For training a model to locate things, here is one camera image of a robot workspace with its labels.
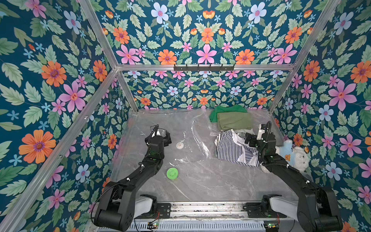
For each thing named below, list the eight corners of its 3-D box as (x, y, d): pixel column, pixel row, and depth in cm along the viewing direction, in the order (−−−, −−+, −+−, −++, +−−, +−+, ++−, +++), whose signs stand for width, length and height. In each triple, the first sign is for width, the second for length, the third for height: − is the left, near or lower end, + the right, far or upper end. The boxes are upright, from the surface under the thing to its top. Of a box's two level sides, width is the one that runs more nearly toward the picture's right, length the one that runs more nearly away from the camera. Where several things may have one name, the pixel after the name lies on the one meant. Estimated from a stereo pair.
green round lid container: (166, 179, 84) (165, 177, 82) (167, 169, 88) (167, 167, 86) (177, 179, 84) (177, 177, 82) (178, 169, 88) (177, 167, 86)
